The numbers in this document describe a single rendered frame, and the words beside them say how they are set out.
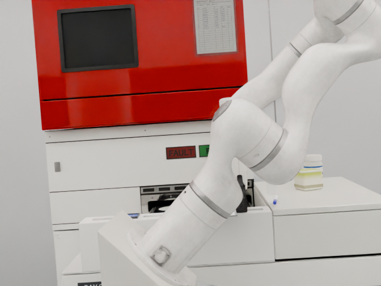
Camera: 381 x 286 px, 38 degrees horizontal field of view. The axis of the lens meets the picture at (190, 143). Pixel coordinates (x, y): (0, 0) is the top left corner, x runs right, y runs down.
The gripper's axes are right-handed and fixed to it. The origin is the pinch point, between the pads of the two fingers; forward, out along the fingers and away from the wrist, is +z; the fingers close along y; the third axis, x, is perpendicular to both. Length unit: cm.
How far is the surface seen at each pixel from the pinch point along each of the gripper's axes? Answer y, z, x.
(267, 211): 4.7, 1.2, 7.2
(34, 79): -207, -58, -119
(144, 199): -57, 5, -34
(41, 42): -53, -59, -69
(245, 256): 4.8, 13.6, 0.2
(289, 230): 4.7, 6.8, 13.0
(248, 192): -57, 4, 6
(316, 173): -26.4, -4.9, 27.6
